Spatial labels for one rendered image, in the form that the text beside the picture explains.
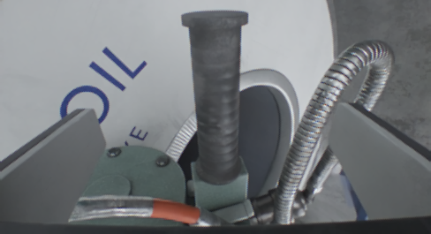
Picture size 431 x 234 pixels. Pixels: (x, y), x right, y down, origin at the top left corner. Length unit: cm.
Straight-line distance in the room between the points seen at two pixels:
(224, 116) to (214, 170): 5
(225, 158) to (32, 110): 21
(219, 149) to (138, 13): 20
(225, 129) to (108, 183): 13
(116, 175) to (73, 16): 17
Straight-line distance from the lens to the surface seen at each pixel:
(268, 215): 37
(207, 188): 21
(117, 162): 26
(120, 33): 29
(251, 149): 88
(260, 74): 50
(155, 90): 32
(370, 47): 20
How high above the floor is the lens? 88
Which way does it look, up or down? 19 degrees down
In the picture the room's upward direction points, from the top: 139 degrees counter-clockwise
